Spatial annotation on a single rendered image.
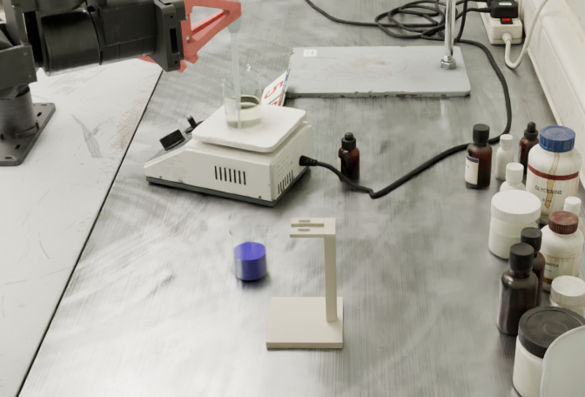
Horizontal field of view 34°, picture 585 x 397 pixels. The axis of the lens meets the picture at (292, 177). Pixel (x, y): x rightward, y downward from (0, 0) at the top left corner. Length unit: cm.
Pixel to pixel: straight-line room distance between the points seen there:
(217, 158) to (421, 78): 47
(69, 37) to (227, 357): 36
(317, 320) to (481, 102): 62
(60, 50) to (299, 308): 38
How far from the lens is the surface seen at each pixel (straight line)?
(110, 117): 155
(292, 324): 105
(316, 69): 165
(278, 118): 130
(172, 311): 109
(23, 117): 150
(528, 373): 96
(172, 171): 131
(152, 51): 95
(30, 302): 115
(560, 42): 153
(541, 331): 95
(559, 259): 110
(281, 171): 126
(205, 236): 122
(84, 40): 92
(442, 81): 161
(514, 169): 120
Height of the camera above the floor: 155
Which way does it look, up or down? 29 degrees down
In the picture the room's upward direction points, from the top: 2 degrees counter-clockwise
